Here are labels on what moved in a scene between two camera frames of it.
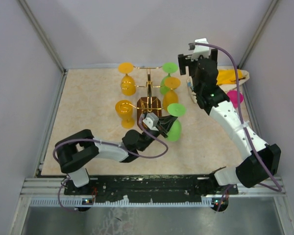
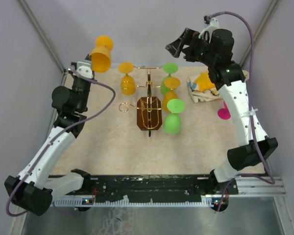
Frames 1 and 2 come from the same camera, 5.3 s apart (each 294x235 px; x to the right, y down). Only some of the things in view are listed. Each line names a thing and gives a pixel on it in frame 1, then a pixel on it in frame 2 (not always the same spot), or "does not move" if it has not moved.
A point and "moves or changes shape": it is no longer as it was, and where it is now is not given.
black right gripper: x=184 y=60 to x=175 y=47
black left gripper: x=165 y=123 to x=88 y=58
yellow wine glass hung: x=128 y=83 does not move
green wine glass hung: x=169 y=67 does not move
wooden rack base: x=142 y=106 does not move
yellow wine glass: x=124 y=108 to x=101 y=56
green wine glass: x=176 y=109 moves or changes shape
